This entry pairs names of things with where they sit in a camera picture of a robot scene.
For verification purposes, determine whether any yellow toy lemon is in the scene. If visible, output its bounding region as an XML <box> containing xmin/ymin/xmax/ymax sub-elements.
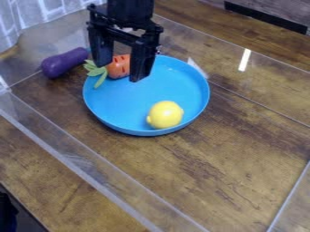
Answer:
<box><xmin>147</xmin><ymin>101</ymin><xmax>185</xmax><ymax>129</ymax></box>

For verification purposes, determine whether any purple toy eggplant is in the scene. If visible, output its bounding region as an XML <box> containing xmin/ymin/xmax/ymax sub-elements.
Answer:
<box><xmin>42</xmin><ymin>47</ymin><xmax>89</xmax><ymax>79</ymax></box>

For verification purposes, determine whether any orange toy carrot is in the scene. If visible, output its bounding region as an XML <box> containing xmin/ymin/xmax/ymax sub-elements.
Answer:
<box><xmin>85</xmin><ymin>54</ymin><xmax>131</xmax><ymax>89</ymax></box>

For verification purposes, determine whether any blue round tray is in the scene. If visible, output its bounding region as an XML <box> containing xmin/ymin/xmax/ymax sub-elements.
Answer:
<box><xmin>83</xmin><ymin>55</ymin><xmax>212</xmax><ymax>137</ymax></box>

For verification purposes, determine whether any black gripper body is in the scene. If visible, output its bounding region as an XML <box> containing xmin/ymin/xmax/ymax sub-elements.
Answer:
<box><xmin>87</xmin><ymin>0</ymin><xmax>164</xmax><ymax>44</ymax></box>

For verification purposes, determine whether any clear acrylic enclosure wall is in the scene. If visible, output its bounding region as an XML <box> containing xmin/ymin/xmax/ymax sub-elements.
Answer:
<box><xmin>0</xmin><ymin>12</ymin><xmax>310</xmax><ymax>232</ymax></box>

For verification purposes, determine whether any white grid curtain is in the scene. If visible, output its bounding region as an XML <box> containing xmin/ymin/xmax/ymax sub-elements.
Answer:
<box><xmin>0</xmin><ymin>0</ymin><xmax>109</xmax><ymax>53</ymax></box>

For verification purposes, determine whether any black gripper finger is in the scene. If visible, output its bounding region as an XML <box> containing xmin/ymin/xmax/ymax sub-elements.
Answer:
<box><xmin>87</xmin><ymin>24</ymin><xmax>114</xmax><ymax>67</ymax></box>
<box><xmin>130</xmin><ymin>38</ymin><xmax>158</xmax><ymax>82</ymax></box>

